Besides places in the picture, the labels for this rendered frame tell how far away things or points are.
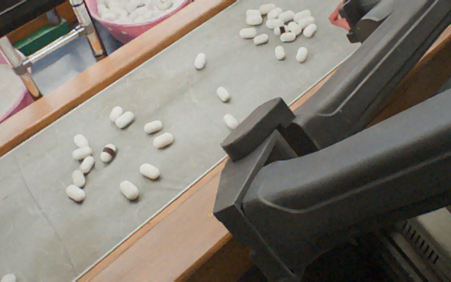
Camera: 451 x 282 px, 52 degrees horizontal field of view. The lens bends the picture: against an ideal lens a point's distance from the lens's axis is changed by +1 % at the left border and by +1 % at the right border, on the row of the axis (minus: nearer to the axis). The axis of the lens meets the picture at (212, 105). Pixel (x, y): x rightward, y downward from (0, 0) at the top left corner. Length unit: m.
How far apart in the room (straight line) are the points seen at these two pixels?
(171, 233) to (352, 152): 0.45
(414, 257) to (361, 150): 0.87
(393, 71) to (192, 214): 0.38
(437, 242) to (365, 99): 0.64
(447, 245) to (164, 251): 0.59
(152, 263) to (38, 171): 0.30
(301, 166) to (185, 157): 0.50
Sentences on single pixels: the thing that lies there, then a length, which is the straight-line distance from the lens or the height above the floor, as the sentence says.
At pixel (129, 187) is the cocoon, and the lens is 0.77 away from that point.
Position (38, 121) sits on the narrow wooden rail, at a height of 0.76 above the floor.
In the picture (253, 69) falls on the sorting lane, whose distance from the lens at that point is 0.91.
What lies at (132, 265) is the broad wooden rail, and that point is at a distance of 0.71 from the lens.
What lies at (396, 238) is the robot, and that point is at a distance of 1.16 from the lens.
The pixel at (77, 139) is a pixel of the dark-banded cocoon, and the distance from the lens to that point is 0.86.
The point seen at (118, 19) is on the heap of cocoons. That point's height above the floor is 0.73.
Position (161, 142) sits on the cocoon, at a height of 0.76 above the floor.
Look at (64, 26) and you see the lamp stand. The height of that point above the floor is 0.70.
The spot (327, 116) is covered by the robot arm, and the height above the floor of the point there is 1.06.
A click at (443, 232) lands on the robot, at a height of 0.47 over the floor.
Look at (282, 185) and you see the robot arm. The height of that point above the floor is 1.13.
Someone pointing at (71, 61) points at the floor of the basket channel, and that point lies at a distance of 1.15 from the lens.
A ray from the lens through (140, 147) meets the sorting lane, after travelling 0.83.
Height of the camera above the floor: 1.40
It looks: 50 degrees down
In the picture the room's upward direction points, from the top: 11 degrees counter-clockwise
